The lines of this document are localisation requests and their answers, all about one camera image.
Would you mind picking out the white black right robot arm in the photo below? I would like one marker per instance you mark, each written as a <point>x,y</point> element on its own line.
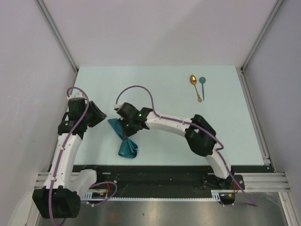
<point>200,136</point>

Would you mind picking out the left aluminium corner post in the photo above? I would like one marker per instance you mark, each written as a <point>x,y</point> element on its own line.
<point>57,34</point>

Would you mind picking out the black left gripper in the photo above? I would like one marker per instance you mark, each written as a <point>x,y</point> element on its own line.
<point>99,116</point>

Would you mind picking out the gold metal spoon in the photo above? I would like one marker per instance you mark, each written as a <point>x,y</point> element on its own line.
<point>193,81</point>

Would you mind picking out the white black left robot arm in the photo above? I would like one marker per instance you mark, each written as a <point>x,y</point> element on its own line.
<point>60,197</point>

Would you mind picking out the aluminium corner post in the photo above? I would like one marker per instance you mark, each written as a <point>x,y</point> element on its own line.
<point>263,31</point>
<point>57,34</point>

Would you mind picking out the right aluminium corner post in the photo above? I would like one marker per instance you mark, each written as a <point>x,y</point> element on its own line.
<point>263,31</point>

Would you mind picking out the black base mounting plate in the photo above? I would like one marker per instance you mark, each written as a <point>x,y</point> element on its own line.
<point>164,181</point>

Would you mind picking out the right aluminium side rail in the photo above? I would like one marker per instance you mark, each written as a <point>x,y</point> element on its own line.
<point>254,117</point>

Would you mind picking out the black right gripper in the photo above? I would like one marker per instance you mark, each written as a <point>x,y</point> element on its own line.
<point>127,133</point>

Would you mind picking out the teal plastic spoon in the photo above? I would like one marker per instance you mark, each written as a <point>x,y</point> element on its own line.
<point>202,80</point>

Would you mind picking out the teal satin napkin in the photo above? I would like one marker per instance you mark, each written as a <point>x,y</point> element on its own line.
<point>128,148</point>

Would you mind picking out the white slotted cable duct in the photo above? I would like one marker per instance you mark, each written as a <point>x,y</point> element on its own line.
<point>98,196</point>

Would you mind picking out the aluminium front frame rail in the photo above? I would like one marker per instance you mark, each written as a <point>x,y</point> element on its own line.
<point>265,182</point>

